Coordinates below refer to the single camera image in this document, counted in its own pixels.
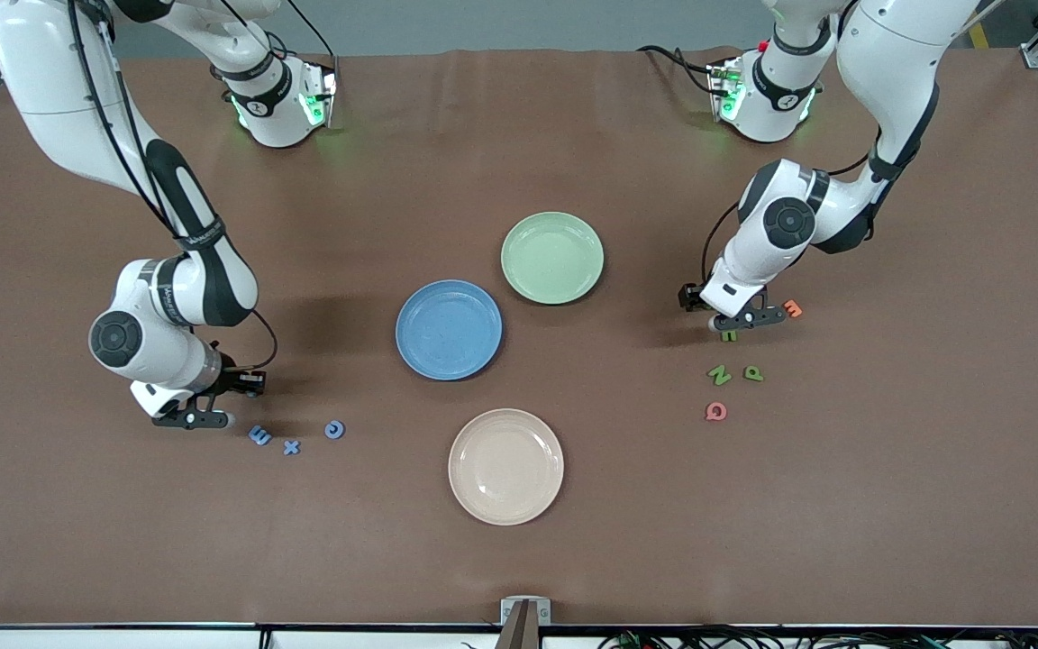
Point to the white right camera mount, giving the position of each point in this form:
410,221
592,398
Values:
159,397

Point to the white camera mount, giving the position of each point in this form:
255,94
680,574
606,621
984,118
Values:
159,397
731,290

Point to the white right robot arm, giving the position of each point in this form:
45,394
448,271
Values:
50,72

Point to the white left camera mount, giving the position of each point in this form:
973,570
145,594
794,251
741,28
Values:
731,290

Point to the green letter P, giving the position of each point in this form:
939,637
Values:
759,376

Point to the blue letter c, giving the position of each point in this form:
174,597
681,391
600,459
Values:
334,436

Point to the green plate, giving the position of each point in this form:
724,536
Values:
552,258

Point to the blue letter x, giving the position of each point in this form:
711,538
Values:
292,447

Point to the blue letter m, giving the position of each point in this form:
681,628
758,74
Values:
259,435

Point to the grey camera pole bracket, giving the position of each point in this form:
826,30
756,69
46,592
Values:
525,622

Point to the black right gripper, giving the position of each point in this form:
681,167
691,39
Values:
233,379

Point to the beige plate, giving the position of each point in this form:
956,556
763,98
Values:
505,467

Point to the blue plate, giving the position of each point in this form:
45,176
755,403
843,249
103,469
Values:
449,330

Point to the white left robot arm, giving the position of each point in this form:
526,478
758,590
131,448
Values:
888,72

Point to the pink letter Q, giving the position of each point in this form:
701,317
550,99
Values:
709,412

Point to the orange letter m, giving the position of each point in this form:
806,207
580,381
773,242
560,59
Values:
795,309

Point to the brown table cover sheet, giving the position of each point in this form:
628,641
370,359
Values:
122,541

